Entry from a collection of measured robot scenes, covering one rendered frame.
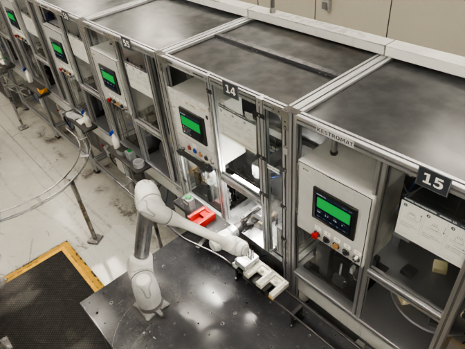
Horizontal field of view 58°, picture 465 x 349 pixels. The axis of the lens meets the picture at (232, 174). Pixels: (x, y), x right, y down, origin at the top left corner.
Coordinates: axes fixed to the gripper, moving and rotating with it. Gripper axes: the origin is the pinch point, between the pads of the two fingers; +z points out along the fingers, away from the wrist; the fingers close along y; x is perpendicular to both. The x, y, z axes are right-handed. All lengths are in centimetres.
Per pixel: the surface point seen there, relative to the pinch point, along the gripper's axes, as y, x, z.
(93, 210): -99, 211, -46
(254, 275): -17.5, -25.0, -28.9
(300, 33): 101, 21, 67
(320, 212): 55, -65, -18
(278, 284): -14, -43, -25
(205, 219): -4.0, 25.6, -25.6
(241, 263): -8.2, -18.3, -32.7
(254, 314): -33, -38, -42
